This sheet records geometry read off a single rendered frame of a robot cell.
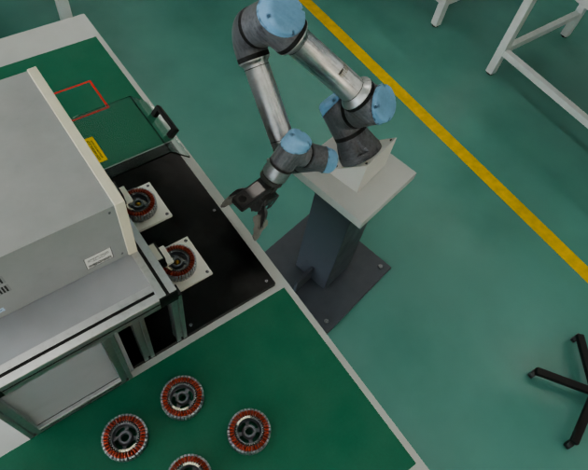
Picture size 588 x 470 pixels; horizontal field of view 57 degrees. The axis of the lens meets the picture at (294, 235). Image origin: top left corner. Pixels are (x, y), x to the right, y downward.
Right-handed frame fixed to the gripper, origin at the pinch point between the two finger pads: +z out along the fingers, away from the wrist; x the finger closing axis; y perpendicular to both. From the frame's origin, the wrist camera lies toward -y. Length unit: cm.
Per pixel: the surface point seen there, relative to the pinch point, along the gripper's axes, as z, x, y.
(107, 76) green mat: 11, 82, 23
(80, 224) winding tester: -18, 7, -60
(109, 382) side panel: 32, -11, -45
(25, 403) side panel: 26, -5, -68
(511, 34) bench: -69, 2, 231
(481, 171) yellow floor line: -11, -41, 181
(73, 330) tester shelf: 3, -4, -62
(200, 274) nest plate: 13.5, -3.5, -12.0
